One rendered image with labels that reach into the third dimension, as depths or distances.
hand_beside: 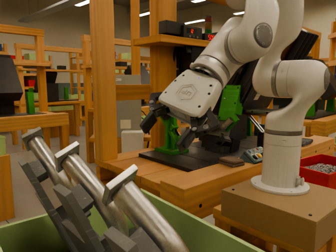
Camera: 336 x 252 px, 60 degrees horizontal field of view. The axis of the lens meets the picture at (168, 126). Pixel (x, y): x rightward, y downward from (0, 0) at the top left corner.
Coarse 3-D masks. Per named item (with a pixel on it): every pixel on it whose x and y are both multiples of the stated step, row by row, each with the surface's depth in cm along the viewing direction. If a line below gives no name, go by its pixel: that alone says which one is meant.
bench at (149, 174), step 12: (120, 156) 161; (132, 156) 161; (96, 168) 159; (108, 168) 148; (120, 168) 140; (144, 168) 139; (156, 168) 139; (168, 168) 140; (108, 180) 158; (144, 180) 126; (156, 180) 122; (156, 192) 133
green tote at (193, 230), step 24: (144, 192) 88; (48, 216) 73; (96, 216) 82; (168, 216) 79; (192, 216) 72; (0, 240) 67; (24, 240) 70; (48, 240) 74; (192, 240) 72; (216, 240) 66; (240, 240) 61
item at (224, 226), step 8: (216, 224) 103; (224, 224) 101; (232, 232) 100; (240, 232) 104; (248, 240) 111; (256, 240) 120; (264, 240) 117; (328, 240) 98; (264, 248) 96; (272, 248) 122; (280, 248) 86; (320, 248) 96; (328, 248) 99
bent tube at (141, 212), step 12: (132, 168) 32; (120, 180) 31; (132, 180) 33; (108, 192) 30; (120, 192) 31; (132, 192) 32; (120, 204) 32; (132, 204) 31; (144, 204) 31; (132, 216) 31; (144, 216) 31; (156, 216) 31; (144, 228) 30; (156, 228) 30; (168, 228) 31; (156, 240) 30; (168, 240) 30; (180, 240) 31
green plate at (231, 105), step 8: (224, 88) 170; (232, 88) 165; (240, 88) 162; (224, 96) 169; (232, 96) 164; (224, 104) 168; (232, 104) 164; (240, 104) 166; (224, 112) 167; (232, 112) 163; (240, 112) 167; (224, 120) 166
